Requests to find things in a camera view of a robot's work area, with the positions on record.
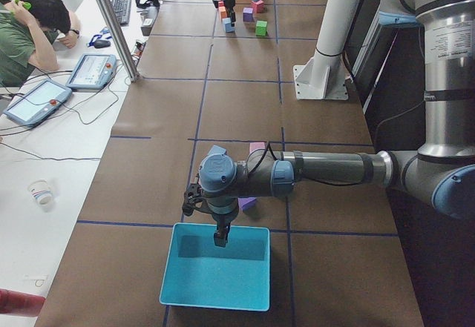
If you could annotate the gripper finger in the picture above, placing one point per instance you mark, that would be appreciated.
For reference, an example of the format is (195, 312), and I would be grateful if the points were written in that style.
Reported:
(221, 235)
(232, 17)

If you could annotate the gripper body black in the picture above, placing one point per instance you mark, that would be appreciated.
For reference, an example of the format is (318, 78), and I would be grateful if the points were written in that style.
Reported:
(229, 4)
(222, 220)

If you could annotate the light blue foam block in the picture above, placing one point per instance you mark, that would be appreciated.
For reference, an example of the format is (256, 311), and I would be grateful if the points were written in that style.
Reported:
(217, 150)
(228, 25)

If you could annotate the orange foam block right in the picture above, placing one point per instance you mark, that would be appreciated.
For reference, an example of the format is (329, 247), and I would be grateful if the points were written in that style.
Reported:
(223, 12)

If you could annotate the purple foam block right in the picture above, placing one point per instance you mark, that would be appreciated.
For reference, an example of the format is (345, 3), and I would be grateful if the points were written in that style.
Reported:
(248, 15)

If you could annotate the purple foam block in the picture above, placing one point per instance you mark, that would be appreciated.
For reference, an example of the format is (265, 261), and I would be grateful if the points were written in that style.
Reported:
(246, 203)
(248, 15)

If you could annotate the purple foam block left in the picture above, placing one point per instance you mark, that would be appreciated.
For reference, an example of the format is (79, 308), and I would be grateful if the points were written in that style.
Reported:
(246, 203)

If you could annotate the red foam block outer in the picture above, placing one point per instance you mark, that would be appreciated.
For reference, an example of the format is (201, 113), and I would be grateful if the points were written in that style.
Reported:
(258, 6)

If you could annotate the green foam block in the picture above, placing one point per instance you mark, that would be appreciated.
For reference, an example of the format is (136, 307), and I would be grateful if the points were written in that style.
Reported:
(261, 28)

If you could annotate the blue plastic tray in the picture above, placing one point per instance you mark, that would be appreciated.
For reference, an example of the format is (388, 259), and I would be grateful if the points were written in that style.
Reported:
(200, 274)

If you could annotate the pink foam block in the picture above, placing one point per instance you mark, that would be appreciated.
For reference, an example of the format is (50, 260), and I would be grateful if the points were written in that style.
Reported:
(254, 146)

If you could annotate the black keyboard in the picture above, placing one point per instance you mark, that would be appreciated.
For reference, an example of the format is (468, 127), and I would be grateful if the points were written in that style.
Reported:
(122, 9)

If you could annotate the black computer mouse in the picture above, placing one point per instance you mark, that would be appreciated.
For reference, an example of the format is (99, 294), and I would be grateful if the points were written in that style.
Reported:
(101, 43)

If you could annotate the teach pendant far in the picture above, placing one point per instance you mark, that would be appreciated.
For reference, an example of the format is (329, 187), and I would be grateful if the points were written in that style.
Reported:
(92, 72)

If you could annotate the teach pendant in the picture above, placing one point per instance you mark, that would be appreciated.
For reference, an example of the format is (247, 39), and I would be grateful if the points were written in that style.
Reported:
(38, 104)
(92, 72)

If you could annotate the paper cup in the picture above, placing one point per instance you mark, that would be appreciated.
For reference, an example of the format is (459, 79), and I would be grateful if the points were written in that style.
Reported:
(41, 192)

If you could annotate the seated person green shirt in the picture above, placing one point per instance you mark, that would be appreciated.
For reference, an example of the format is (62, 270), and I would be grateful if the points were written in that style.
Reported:
(28, 30)

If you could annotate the teach pendant near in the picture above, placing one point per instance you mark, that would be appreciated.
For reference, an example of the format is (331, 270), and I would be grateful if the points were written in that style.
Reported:
(38, 104)

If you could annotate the red cylinder object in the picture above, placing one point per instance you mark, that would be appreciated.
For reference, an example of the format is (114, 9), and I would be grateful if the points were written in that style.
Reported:
(21, 304)

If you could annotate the aluminium frame post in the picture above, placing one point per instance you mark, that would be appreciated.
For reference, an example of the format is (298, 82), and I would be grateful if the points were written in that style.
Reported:
(106, 9)

